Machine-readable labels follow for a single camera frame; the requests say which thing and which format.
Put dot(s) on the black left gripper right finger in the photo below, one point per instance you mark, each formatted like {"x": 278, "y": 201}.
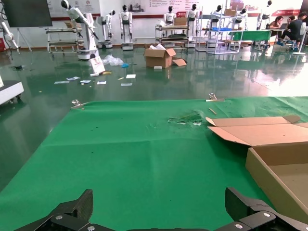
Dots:
{"x": 247, "y": 211}

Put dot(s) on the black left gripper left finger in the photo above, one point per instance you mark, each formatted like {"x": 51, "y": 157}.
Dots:
{"x": 72, "y": 214}

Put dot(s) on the white industrial robot arm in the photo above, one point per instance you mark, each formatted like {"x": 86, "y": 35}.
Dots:
{"x": 7, "y": 32}

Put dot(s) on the cardboard box with holed flap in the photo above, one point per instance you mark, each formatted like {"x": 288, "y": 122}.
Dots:
{"x": 264, "y": 134}

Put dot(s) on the white flat box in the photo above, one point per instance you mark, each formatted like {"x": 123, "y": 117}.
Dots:
{"x": 131, "y": 76}

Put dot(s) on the red box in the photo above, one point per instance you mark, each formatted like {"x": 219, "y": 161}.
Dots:
{"x": 2, "y": 45}

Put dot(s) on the small closed cardboard box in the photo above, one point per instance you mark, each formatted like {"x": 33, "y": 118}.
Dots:
{"x": 230, "y": 12}
{"x": 180, "y": 21}

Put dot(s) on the green table cloth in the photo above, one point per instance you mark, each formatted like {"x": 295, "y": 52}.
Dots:
{"x": 134, "y": 163}

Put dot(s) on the short tan wooden stick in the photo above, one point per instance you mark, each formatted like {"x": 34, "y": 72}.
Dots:
{"x": 212, "y": 111}

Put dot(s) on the silver binder clip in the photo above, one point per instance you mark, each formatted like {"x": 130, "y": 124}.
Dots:
{"x": 213, "y": 97}
{"x": 76, "y": 103}

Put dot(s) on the paper leaflet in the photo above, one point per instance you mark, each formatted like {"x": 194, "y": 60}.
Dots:
{"x": 101, "y": 82}
{"x": 126, "y": 84}
{"x": 61, "y": 82}
{"x": 73, "y": 78}
{"x": 85, "y": 81}

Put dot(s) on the white wheeled machine base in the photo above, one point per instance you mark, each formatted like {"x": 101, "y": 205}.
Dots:
{"x": 9, "y": 91}

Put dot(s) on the yellow curved item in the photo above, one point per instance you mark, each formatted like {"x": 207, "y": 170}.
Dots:
{"x": 107, "y": 72}

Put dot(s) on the white paper bag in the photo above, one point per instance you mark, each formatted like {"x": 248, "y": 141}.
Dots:
{"x": 97, "y": 66}

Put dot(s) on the black floor debris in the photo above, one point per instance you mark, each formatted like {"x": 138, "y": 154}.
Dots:
{"x": 17, "y": 67}

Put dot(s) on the blue crumpled item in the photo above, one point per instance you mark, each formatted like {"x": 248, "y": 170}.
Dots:
{"x": 124, "y": 65}

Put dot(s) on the clear plastic bag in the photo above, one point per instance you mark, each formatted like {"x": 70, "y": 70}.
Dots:
{"x": 111, "y": 60}

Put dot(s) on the white foam block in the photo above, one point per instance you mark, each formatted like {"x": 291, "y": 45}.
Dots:
{"x": 157, "y": 68}

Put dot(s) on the low white rack table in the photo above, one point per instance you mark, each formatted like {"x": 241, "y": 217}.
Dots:
{"x": 62, "y": 43}

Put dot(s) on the green covered table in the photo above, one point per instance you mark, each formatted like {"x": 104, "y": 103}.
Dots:
{"x": 251, "y": 35}

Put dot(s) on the open brown cardboard carton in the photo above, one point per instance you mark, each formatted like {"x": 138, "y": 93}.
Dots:
{"x": 158, "y": 57}

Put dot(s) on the leaning white humanoid robot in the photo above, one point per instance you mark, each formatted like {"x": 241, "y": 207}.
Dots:
{"x": 86, "y": 36}

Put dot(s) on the tall white shelf rack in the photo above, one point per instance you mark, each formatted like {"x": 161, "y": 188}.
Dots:
{"x": 220, "y": 33}

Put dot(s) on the white standing fan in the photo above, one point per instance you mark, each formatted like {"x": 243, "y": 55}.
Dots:
{"x": 303, "y": 36}

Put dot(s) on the blue storage bins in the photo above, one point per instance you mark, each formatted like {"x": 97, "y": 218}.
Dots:
{"x": 220, "y": 29}

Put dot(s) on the seated person black shirt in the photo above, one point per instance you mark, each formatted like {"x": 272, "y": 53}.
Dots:
{"x": 294, "y": 30}

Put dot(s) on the grey laptop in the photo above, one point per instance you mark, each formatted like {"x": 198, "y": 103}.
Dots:
{"x": 284, "y": 26}

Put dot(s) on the seated person brown top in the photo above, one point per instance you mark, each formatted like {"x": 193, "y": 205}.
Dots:
{"x": 275, "y": 24}

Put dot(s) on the white roller cart rack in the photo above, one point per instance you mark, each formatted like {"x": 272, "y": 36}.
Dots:
{"x": 172, "y": 36}

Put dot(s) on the person with dark hair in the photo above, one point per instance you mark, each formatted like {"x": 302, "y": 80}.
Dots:
{"x": 303, "y": 15}

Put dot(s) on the black display on tripod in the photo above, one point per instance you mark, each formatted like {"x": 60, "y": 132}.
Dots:
{"x": 26, "y": 12}

